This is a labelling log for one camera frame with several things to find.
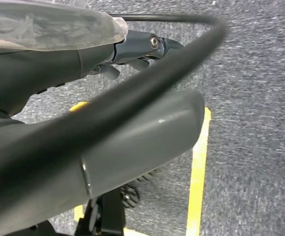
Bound black ribbed robot foot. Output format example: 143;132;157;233
136;169;159;183
119;182;141;209

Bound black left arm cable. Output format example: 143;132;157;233
0;13;227;209

